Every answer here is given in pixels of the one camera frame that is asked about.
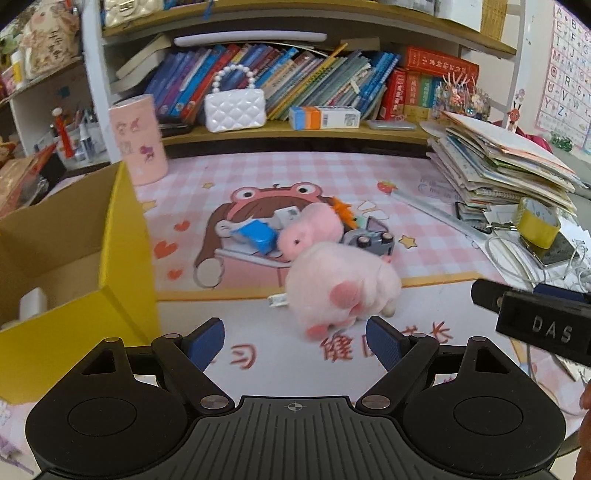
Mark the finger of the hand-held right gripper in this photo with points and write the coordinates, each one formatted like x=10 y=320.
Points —
x=561 y=293
x=487 y=295

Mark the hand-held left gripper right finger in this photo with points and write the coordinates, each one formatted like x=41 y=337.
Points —
x=385 y=346

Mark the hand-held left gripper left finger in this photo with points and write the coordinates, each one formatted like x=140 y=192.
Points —
x=207 y=344

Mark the pink plush pig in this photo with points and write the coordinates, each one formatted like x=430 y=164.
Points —
x=341 y=286

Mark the yellow cardboard box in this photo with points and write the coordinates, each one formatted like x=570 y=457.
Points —
x=124 y=258

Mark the white charger adapter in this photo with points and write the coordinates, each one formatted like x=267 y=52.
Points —
x=34 y=303

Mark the person's right hand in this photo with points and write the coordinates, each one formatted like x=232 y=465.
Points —
x=586 y=399

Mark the smartphone under tape roll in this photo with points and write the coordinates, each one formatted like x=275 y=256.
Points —
x=561 y=251

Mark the pink printed desk mat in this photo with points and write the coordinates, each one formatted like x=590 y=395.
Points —
x=258 y=295

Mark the yellow tape roll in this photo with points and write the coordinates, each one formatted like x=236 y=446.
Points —
x=538 y=224

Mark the loose white papers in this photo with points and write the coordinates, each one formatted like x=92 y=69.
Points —
x=501 y=214

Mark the clear plastic ruler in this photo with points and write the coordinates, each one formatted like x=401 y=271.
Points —
x=438 y=213

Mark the grey toy car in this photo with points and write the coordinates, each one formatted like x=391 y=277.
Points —
x=371 y=240

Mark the blue toy block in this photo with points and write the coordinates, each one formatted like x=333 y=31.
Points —
x=256 y=235

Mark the stack of papers and booklets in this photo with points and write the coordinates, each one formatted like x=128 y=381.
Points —
x=498 y=170

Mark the small pink plush toy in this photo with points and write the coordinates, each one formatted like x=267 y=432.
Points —
x=309 y=228

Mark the orange toy figure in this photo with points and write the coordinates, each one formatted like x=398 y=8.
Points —
x=344 y=210

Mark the small white labelled box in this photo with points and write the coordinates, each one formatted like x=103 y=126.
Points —
x=286 y=216

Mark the green beaded ornament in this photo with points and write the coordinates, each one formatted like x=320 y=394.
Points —
x=562 y=142

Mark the deer paper sticker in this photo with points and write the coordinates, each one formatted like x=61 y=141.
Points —
x=514 y=115

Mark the grey flat phone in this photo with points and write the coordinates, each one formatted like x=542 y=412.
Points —
x=392 y=125

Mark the sparkly hair tiara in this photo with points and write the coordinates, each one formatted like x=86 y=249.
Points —
x=461 y=99

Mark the pink cylinder canister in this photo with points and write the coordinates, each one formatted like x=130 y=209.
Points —
x=138 y=138

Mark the black flat device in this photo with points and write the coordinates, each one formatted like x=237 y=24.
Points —
x=175 y=129

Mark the red boxed dictionaries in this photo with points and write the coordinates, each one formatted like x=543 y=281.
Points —
x=425 y=83

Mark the white quilted handbag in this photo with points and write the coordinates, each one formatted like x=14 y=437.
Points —
x=235 y=110

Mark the orange and white carton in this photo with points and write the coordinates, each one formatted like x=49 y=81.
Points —
x=325 y=117

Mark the pen cups with brushes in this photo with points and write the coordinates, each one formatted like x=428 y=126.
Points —
x=81 y=138

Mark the red snack bag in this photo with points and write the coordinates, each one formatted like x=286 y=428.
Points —
x=23 y=180

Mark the row of colourful books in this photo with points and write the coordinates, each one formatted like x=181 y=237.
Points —
x=295 y=78

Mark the white bookshelf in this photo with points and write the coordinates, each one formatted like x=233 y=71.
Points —
x=97 y=78

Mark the white light bar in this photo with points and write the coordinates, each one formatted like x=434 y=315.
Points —
x=249 y=39

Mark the cream quilted handbag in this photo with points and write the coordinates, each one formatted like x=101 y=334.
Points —
x=131 y=11

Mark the pink alphabet wall poster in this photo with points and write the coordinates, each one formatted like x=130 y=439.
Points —
x=565 y=69

